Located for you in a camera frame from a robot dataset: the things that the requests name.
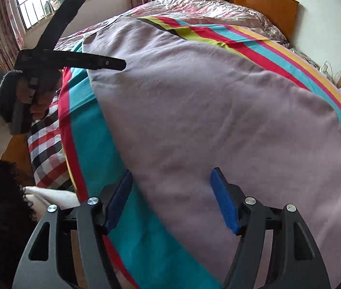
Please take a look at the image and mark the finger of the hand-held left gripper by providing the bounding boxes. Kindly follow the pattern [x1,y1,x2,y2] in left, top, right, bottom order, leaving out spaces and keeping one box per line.
[36,0,86,52]
[15,49,127,73]

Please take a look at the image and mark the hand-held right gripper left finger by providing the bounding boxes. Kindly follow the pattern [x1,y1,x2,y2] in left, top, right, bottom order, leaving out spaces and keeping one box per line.
[12,169,134,289]

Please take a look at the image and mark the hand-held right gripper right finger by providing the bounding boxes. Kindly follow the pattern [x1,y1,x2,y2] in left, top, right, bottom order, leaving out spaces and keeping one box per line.
[210,167,332,289]

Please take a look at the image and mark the lilac pants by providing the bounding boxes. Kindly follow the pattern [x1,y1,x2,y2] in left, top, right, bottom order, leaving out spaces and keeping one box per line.
[82,16,341,289]

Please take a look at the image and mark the person's left hand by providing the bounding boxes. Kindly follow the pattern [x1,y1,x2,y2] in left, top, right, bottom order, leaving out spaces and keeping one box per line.
[16,75,61,119]

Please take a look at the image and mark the red plaid cloth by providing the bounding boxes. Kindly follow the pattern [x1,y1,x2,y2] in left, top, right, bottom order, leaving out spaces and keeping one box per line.
[27,66,75,192]

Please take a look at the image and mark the rainbow striped blanket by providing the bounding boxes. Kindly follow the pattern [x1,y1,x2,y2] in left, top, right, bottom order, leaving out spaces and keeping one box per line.
[59,15,341,289]

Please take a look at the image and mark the white cloth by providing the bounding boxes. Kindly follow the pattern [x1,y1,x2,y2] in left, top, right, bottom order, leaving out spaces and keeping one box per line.
[23,186,82,218]

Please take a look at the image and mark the pink floral quilt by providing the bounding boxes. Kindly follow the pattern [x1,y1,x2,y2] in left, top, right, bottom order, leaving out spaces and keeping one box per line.
[53,0,290,55]

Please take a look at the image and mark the floral covered nightstand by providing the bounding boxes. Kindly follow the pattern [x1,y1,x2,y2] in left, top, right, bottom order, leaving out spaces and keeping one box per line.
[290,46,341,82]

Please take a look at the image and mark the plain brown wooden headboard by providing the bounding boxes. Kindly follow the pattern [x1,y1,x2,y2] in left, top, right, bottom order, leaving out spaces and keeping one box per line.
[182,0,300,45]

